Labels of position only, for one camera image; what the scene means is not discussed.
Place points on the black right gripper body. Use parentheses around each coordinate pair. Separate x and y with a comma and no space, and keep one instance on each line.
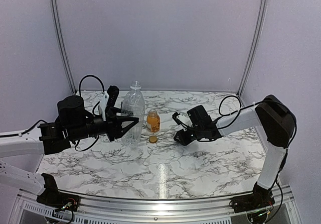
(186,140)

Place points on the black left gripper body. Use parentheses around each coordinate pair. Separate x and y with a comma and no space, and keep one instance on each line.
(112,130)

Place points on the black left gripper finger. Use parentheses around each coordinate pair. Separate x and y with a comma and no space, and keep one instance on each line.
(122,119)
(126,126)

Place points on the clear water bottle blue cap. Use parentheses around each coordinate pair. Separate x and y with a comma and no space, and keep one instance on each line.
(133,105)

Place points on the orange object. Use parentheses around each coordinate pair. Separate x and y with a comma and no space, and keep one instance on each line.
(153,121)

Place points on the yellow juice bottle cap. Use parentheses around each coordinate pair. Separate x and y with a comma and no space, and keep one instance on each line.
(153,139)

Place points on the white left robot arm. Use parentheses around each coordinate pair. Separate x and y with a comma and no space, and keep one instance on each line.
(73,124)

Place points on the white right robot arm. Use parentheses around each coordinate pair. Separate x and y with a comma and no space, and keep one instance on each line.
(276,119)

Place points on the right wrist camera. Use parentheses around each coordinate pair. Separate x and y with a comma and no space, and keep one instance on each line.
(182,120)

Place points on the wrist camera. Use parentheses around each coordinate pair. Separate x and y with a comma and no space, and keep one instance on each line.
(182,120)
(108,100)

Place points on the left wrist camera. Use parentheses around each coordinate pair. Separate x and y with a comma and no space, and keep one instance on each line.
(108,100)

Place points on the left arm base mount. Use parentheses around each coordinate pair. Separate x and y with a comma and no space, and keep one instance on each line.
(51,196)

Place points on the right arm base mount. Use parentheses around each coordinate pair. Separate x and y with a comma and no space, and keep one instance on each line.
(259,198)

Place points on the aluminium table front rail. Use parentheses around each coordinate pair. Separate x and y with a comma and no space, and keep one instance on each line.
(97,209)

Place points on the left aluminium frame post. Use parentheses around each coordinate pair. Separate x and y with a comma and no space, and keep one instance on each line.
(61,46)

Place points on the aluminium frame post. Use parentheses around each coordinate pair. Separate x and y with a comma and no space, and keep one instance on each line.
(61,46)
(253,46)

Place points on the right aluminium frame post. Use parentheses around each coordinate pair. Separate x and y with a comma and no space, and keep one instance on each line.
(253,46)

